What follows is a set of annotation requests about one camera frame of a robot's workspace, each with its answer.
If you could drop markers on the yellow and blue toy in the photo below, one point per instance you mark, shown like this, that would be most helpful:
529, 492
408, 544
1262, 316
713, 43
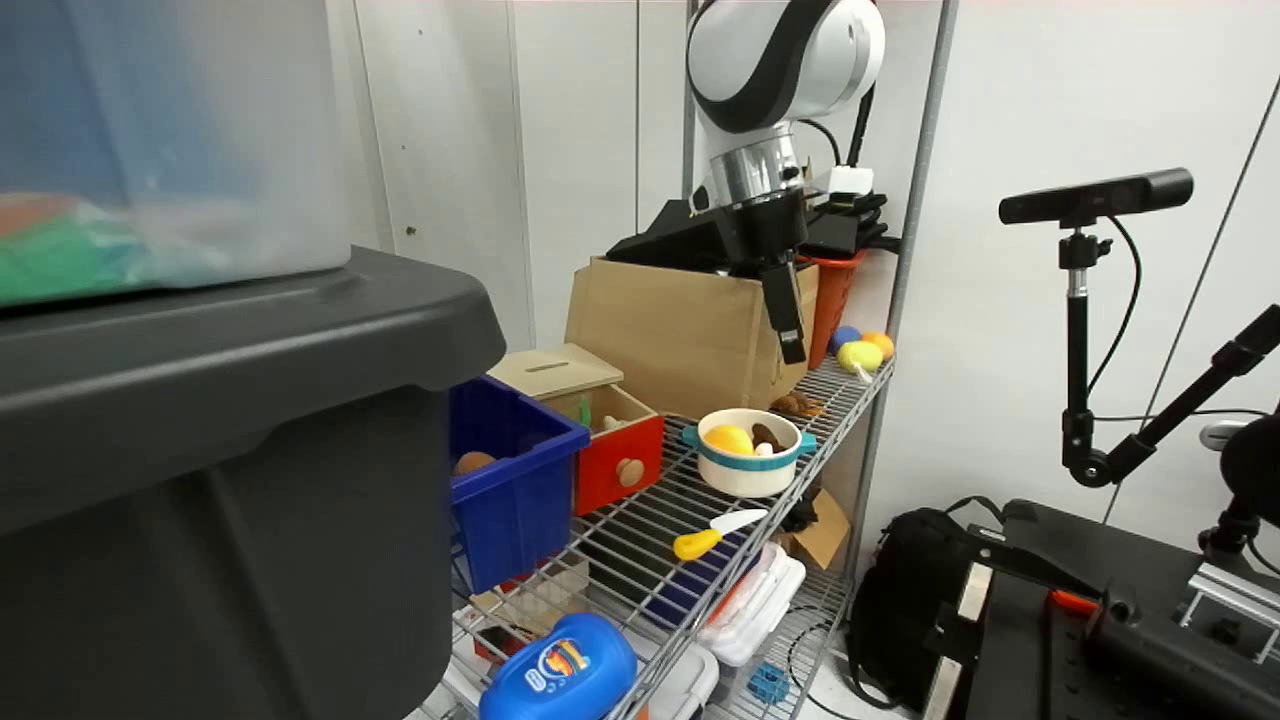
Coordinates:
861, 355

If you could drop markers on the black backpack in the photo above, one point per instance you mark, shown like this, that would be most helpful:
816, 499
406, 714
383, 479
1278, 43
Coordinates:
904, 614

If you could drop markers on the clear plastic storage bin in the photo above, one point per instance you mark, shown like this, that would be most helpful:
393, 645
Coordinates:
167, 144

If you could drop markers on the orange plastic container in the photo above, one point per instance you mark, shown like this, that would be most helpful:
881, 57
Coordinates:
831, 302

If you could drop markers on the white bowl with teal rim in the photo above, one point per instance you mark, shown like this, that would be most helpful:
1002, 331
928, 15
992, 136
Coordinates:
763, 474

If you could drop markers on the orange black clamp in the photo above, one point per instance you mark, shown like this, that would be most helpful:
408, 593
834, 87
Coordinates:
1091, 605

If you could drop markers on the blue plastic bin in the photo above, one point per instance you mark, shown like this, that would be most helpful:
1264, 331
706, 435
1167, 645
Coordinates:
519, 510

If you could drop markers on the yellow handled toy knife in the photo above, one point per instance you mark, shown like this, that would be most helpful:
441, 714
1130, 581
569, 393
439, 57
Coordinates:
700, 542

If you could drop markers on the wooden box with red drawer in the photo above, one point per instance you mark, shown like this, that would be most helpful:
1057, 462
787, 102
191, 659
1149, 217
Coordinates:
626, 436

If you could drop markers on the large cardboard box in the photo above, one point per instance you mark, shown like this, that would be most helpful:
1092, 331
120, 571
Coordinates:
687, 341

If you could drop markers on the brown plush toy in bowl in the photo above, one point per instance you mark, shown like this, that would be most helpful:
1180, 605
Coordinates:
763, 435

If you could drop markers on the black perforated table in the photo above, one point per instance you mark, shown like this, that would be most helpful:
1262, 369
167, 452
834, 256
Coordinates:
1199, 649

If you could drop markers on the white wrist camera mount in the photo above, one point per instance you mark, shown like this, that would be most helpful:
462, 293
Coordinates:
851, 180

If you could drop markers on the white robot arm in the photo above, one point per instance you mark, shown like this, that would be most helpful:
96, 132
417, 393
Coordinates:
752, 75

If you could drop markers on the white plastic container lower shelf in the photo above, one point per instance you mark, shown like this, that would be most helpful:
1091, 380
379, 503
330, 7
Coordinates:
752, 605

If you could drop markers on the blue plastic lunch case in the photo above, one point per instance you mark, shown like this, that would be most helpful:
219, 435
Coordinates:
582, 668

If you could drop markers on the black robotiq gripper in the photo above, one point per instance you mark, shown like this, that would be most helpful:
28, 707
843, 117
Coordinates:
759, 240

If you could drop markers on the yellow round plush toy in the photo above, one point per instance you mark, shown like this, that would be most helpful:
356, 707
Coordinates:
728, 436

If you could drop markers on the large dark grey storage tote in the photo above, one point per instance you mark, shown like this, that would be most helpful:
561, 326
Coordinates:
234, 504

